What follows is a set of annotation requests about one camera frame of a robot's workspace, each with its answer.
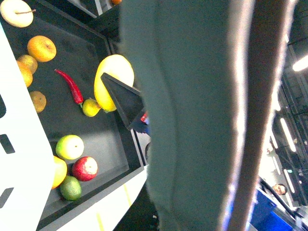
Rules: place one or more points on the yellow lemon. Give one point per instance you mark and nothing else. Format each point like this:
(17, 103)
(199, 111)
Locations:
(118, 67)

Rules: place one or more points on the red chili pepper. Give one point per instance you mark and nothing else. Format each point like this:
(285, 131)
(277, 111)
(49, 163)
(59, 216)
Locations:
(75, 91)

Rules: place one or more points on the brown kiwi fruit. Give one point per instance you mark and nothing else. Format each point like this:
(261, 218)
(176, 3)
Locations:
(39, 100)

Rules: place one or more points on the person with glasses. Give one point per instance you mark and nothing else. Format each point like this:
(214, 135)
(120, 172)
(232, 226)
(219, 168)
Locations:
(280, 189)

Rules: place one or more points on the small yellow green pear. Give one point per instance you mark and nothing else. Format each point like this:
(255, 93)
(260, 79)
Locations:
(90, 107)

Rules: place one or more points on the pale yellow pear with stem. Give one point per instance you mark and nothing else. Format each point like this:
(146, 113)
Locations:
(17, 13)

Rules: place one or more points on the green apple lower tray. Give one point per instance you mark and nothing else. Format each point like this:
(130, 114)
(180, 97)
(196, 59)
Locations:
(70, 147)

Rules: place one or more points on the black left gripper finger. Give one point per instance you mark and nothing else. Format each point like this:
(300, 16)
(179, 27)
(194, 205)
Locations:
(128, 102)

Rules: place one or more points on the red apple lower tray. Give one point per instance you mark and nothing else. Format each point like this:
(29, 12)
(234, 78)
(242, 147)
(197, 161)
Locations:
(85, 168)

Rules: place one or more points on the golden round pear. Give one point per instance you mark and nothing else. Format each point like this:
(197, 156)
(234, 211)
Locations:
(41, 48)

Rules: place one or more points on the yellow orange apple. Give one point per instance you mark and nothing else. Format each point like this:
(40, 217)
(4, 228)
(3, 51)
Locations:
(26, 73)

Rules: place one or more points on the large orange lower tray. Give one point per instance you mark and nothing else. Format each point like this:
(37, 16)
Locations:
(60, 172)

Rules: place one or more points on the green avocado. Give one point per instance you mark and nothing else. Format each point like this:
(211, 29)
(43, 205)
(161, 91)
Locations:
(70, 188)

